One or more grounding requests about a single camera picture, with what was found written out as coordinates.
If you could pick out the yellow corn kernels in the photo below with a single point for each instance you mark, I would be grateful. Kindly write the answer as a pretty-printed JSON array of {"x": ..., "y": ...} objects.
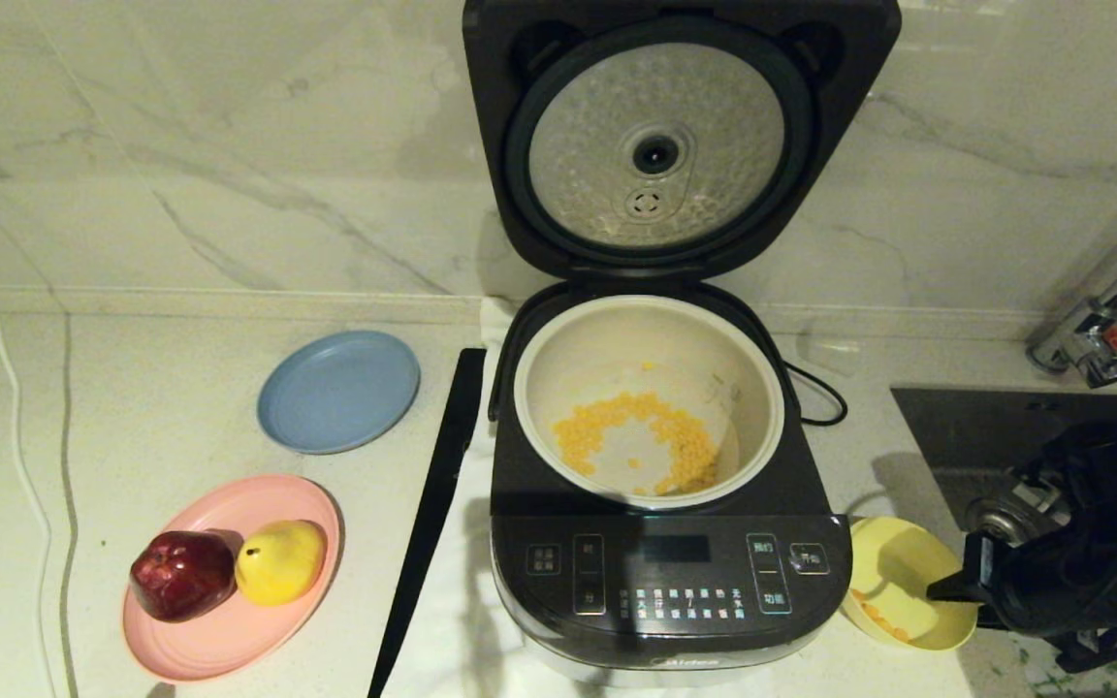
[{"x": 685, "y": 446}]

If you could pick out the pink plate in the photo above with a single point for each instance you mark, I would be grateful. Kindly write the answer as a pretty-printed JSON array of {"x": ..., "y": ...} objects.
[{"x": 229, "y": 645}]

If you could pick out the yellow pear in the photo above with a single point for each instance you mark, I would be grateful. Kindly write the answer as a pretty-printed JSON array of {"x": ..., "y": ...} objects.
[{"x": 280, "y": 562}]

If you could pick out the red apple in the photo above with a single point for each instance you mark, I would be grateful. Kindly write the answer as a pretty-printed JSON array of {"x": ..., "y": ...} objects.
[{"x": 180, "y": 577}]

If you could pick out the black rice cooker lid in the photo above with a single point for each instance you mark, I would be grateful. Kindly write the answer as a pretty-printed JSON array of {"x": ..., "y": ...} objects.
[{"x": 675, "y": 126}]

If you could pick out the long black flat strip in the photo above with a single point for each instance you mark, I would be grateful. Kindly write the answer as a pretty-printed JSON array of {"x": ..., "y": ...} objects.
[{"x": 432, "y": 514}]

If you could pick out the yellow bowl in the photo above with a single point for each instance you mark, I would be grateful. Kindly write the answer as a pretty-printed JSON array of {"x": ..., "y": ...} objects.
[{"x": 893, "y": 562}]

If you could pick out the clear plastic cup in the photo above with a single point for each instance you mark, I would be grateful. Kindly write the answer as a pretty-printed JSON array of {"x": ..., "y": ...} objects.
[{"x": 828, "y": 351}]

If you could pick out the black rice cooker base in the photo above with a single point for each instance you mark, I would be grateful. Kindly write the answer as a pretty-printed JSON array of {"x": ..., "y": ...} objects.
[{"x": 655, "y": 582}]

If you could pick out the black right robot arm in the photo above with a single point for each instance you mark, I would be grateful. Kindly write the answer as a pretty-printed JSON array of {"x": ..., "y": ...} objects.
[{"x": 1092, "y": 543}]

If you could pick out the blue plate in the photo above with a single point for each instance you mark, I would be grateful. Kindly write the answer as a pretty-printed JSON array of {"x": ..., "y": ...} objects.
[{"x": 338, "y": 392}]

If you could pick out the chrome faucet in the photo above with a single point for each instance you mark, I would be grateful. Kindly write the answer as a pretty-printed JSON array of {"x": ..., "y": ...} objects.
[{"x": 1092, "y": 349}]

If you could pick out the white inner pot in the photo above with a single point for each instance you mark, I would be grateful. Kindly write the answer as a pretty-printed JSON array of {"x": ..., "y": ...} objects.
[{"x": 568, "y": 359}]

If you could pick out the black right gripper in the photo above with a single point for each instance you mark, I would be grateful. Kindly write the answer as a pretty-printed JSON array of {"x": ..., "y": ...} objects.
[{"x": 980, "y": 572}]

